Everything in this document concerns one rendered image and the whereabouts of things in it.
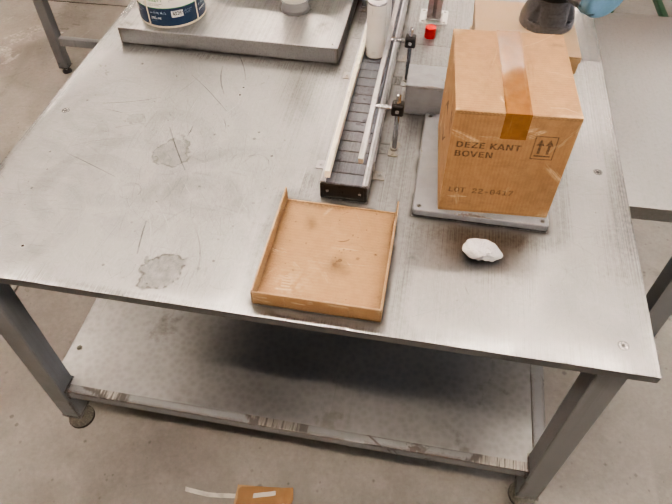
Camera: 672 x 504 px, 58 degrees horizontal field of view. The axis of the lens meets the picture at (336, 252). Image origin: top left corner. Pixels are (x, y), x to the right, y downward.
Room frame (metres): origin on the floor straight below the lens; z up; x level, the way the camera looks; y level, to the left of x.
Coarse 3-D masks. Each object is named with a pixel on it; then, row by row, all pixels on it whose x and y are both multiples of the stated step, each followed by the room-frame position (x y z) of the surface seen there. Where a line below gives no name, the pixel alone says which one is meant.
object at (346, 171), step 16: (400, 0) 1.84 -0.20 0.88; (368, 64) 1.48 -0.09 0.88; (368, 80) 1.40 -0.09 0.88; (384, 80) 1.40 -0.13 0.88; (352, 96) 1.33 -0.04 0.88; (368, 96) 1.33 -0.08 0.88; (352, 112) 1.26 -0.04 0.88; (368, 112) 1.26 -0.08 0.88; (352, 128) 1.20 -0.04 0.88; (352, 144) 1.14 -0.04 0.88; (368, 144) 1.14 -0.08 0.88; (336, 160) 1.08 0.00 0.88; (352, 160) 1.08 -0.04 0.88; (336, 176) 1.03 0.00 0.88; (352, 176) 1.03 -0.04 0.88
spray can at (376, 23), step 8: (368, 0) 1.52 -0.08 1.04; (376, 0) 1.51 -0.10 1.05; (384, 0) 1.52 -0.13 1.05; (368, 8) 1.52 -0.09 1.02; (376, 8) 1.50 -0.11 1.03; (384, 8) 1.51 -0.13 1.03; (368, 16) 1.51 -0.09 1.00; (376, 16) 1.50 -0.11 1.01; (384, 16) 1.51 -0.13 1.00; (368, 24) 1.51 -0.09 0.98; (376, 24) 1.50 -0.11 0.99; (384, 24) 1.51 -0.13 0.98; (368, 32) 1.51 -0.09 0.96; (376, 32) 1.50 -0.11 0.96; (384, 32) 1.51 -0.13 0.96; (368, 40) 1.51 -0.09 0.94; (376, 40) 1.50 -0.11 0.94; (384, 40) 1.52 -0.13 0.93; (368, 48) 1.51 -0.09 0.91; (376, 48) 1.50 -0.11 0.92; (368, 56) 1.51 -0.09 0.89; (376, 56) 1.50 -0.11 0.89
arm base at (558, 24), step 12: (528, 0) 1.63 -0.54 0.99; (540, 0) 1.59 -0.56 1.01; (552, 0) 1.57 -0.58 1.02; (564, 0) 1.57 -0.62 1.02; (528, 12) 1.60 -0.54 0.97; (540, 12) 1.58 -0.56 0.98; (552, 12) 1.57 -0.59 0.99; (564, 12) 1.57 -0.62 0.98; (528, 24) 1.58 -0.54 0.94; (540, 24) 1.56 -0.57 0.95; (552, 24) 1.56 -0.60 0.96; (564, 24) 1.56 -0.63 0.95
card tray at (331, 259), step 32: (288, 224) 0.92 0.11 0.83; (320, 224) 0.92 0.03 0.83; (352, 224) 0.92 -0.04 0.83; (384, 224) 0.92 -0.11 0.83; (288, 256) 0.83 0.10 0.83; (320, 256) 0.83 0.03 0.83; (352, 256) 0.83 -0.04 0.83; (384, 256) 0.83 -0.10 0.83; (256, 288) 0.73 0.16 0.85; (288, 288) 0.74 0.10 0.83; (320, 288) 0.74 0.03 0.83; (352, 288) 0.74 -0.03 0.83; (384, 288) 0.71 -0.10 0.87
